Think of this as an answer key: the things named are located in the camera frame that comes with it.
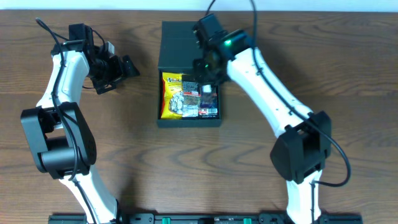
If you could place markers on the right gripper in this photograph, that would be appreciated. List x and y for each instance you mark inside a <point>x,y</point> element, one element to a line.
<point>206,79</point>

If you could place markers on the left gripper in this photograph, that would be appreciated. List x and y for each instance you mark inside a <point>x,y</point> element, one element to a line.
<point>115,71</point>

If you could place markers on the yellow nut snack bag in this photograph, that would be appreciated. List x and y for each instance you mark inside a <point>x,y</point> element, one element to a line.
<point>173,96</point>

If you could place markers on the dark blue chocolate bar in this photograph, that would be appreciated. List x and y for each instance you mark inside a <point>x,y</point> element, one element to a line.
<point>208,96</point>

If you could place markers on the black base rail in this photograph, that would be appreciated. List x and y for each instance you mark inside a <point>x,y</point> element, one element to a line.
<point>262,218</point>

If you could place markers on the black gift box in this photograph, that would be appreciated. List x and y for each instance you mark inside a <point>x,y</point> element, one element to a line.
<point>178,50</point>

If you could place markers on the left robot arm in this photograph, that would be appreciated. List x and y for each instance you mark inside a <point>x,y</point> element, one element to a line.
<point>59,138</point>

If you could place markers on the clear trail mix packet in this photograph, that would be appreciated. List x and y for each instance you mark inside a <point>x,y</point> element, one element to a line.
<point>192,99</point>

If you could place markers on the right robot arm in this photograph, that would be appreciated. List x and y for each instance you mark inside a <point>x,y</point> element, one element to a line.
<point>302,146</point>

